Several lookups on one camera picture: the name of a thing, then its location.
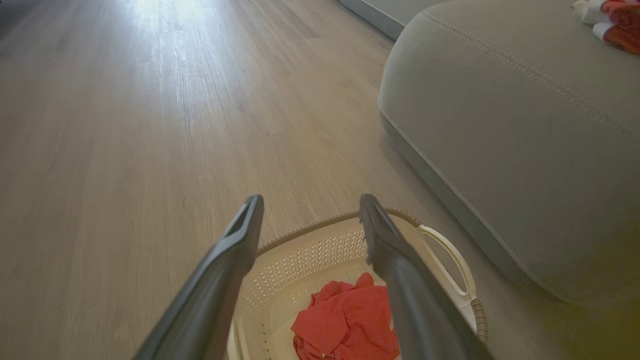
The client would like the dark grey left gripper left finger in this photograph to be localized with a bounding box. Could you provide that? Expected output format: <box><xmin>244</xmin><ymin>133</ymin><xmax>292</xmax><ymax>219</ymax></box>
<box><xmin>134</xmin><ymin>194</ymin><xmax>265</xmax><ymax>360</ymax></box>

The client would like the red cloth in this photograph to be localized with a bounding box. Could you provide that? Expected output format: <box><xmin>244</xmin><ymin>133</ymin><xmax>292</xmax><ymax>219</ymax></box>
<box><xmin>291</xmin><ymin>272</ymin><xmax>401</xmax><ymax>360</ymax></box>

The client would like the grey fabric sofa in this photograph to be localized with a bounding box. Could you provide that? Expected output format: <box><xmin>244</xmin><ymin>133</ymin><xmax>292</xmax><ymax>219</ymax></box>
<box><xmin>378</xmin><ymin>0</ymin><xmax>640</xmax><ymax>307</ymax></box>

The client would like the cream laundry basket brown rim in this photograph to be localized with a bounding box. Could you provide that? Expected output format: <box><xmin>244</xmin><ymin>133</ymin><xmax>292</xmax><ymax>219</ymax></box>
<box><xmin>226</xmin><ymin>207</ymin><xmax>488</xmax><ymax>360</ymax></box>

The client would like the red garment with white stripes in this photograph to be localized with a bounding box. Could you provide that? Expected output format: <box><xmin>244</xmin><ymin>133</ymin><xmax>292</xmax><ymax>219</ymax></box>
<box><xmin>571</xmin><ymin>0</ymin><xmax>640</xmax><ymax>56</ymax></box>

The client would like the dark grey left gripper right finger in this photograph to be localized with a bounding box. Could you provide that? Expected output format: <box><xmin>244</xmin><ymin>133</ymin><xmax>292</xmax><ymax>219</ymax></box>
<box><xmin>359</xmin><ymin>194</ymin><xmax>493</xmax><ymax>360</ymax></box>

